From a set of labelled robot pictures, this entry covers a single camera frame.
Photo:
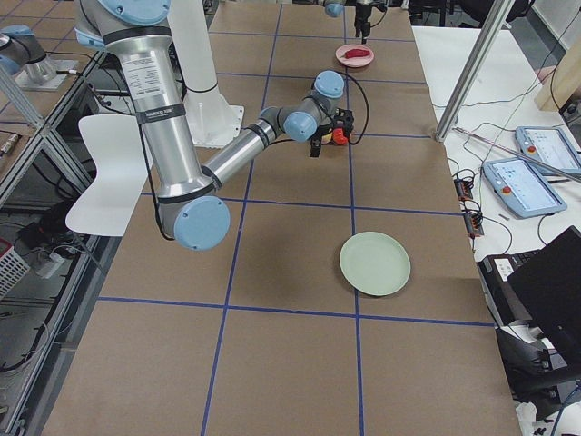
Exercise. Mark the aluminium frame post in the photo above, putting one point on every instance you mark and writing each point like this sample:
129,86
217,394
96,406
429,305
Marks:
486,38

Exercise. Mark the teach pendant tablet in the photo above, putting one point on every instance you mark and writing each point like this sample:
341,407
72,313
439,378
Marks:
522,188
549,145

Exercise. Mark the red chili pepper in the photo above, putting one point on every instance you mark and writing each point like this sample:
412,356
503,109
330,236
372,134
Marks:
356,53

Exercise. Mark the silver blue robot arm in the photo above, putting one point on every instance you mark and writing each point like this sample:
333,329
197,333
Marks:
335,8
139,34

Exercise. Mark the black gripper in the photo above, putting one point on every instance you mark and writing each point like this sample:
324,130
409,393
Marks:
363,11
319,138

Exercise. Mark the long metal rod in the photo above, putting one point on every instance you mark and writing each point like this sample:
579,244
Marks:
545,169

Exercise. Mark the white chair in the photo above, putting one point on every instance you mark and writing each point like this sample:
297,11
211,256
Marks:
106,206

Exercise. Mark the green plate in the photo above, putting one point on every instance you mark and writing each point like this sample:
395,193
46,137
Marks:
375,263

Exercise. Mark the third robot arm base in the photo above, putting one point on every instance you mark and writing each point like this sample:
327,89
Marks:
29,64

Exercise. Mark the black laptop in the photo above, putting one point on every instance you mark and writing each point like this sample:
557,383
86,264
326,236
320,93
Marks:
541,286

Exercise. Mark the far teach pendant tablet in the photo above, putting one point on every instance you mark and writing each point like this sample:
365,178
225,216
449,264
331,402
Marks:
549,145

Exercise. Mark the white plastic basket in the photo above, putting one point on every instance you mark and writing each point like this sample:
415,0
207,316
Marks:
13,268

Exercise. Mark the pink plate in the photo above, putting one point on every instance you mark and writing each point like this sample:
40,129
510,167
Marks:
353,63

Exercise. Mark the near teach pendant tablet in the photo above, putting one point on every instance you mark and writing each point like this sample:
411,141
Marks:
522,188

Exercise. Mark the white camera mast column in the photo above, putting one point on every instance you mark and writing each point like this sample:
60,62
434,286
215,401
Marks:
213,122

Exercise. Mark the red yellow pomegranate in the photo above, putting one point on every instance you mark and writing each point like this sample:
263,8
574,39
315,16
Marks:
339,137

